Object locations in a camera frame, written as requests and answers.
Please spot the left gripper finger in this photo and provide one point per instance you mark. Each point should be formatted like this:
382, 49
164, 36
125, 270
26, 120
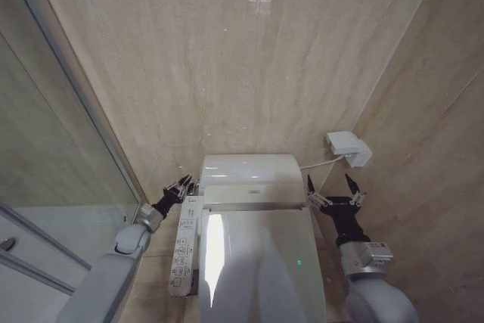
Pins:
177, 185
192, 190

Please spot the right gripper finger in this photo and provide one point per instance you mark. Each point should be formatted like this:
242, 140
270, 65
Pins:
314, 196
355, 194

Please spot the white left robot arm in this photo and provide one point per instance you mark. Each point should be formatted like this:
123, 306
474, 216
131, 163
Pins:
109, 274

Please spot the white toilet control panel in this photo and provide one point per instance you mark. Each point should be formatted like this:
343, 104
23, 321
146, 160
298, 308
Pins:
184, 247

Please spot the white toilet rear unit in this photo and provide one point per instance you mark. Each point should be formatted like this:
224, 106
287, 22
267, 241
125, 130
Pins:
251, 179

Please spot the white toilet lid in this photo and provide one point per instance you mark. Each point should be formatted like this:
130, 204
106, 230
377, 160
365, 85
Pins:
261, 262

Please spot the glass shower door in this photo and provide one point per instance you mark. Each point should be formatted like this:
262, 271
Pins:
49, 130

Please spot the round silver knob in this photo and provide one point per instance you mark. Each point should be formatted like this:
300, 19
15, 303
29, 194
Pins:
7, 243

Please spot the white wall outlet box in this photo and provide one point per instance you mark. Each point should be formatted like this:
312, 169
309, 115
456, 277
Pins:
348, 147

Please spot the silver shower door frame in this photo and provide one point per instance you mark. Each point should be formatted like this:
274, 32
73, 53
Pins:
79, 81

